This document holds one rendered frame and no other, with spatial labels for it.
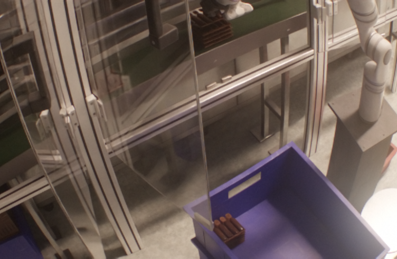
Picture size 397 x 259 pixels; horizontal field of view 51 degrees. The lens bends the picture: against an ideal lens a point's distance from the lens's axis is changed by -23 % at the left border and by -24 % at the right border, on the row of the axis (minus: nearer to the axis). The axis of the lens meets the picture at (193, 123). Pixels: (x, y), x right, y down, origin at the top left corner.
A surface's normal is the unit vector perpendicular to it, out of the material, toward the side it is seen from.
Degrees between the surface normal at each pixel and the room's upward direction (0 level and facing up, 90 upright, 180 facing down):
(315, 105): 90
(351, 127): 0
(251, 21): 2
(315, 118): 90
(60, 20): 90
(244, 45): 90
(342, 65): 0
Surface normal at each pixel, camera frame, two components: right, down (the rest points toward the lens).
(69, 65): 0.51, 0.59
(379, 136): -0.08, -0.68
